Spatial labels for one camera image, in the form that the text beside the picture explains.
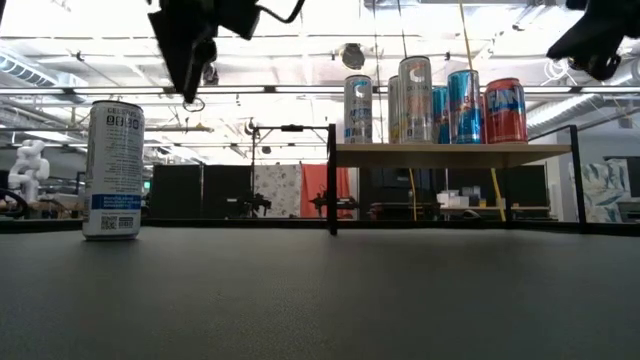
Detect black curved hose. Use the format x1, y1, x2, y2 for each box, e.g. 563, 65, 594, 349
0, 187, 30, 220

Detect black camera stand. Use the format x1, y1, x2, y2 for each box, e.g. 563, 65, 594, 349
249, 123, 329, 220

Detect leaf patterned cloth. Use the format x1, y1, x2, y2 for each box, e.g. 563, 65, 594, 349
569, 158, 632, 225

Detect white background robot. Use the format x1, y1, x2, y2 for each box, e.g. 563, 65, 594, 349
7, 138, 51, 206

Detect wooden shelf black frame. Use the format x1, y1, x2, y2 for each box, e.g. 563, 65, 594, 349
326, 123, 588, 237

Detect white Celsius can yellow band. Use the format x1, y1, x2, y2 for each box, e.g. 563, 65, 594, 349
387, 74, 401, 145

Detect long ceiling light fixture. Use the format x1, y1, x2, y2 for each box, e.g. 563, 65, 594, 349
0, 84, 640, 96

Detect white Celsius can blue band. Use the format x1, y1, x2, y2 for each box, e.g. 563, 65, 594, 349
81, 101, 146, 243

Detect black ceiling cable reel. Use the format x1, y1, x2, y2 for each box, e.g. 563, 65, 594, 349
201, 60, 221, 86
341, 42, 367, 71

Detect black table mat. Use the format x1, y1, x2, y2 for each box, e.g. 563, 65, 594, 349
0, 227, 640, 360

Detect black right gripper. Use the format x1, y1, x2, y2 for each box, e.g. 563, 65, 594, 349
546, 0, 640, 82

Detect white-lidded slim can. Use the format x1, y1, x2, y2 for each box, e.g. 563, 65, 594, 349
447, 69, 484, 146

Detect yellow extension cable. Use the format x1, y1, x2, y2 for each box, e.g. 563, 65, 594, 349
457, 0, 507, 222

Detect orange cloth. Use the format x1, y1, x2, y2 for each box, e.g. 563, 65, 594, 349
299, 163, 351, 220

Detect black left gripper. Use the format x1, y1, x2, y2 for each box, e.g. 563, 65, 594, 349
147, 0, 262, 105

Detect silver Celsius Arctic Vibe can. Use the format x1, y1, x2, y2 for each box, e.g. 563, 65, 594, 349
342, 74, 374, 145

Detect black aluminium table frame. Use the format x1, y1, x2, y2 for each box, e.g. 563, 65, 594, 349
0, 217, 640, 237

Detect white storage boxes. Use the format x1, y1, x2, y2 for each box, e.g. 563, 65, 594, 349
437, 189, 474, 209

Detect black partition panel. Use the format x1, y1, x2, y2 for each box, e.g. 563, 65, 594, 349
151, 164, 203, 220
202, 163, 254, 220

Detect floral patterned cloth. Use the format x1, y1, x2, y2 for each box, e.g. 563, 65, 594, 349
253, 164, 303, 219

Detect grey slim beverage can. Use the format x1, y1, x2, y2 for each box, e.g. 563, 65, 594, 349
397, 55, 434, 145

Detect blue soda can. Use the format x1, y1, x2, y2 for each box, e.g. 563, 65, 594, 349
431, 85, 451, 146

